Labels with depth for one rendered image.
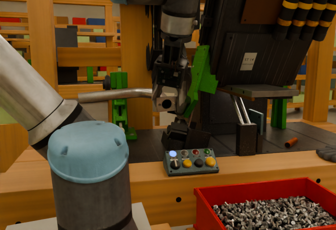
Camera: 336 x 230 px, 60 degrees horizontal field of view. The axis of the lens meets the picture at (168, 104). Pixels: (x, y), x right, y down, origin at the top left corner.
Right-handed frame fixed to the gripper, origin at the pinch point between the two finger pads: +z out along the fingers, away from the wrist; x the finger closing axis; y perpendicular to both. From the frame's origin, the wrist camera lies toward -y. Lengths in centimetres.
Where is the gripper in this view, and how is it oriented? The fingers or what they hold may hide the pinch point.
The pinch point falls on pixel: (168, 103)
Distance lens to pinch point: 77.9
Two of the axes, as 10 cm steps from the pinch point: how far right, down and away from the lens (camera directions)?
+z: -1.2, 8.6, 5.0
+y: -2.0, 4.7, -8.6
